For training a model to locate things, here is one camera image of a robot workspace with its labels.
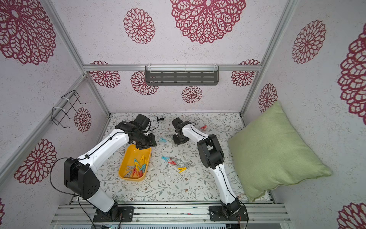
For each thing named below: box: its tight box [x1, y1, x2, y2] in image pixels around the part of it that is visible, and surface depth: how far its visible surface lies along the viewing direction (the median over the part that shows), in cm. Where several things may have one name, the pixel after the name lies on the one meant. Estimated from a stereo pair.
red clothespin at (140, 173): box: [132, 167, 143, 178], surface depth 89 cm
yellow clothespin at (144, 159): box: [139, 154, 148, 165], surface depth 94 cm
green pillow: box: [227, 100, 333, 203], surface depth 70 cm
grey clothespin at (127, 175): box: [123, 166, 135, 179], surface depth 89 cm
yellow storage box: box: [118, 144, 152, 182], surface depth 94 cm
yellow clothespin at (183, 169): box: [177, 166, 188, 174], surface depth 92 cm
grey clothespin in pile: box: [180, 161, 196, 168], surface depth 94 cm
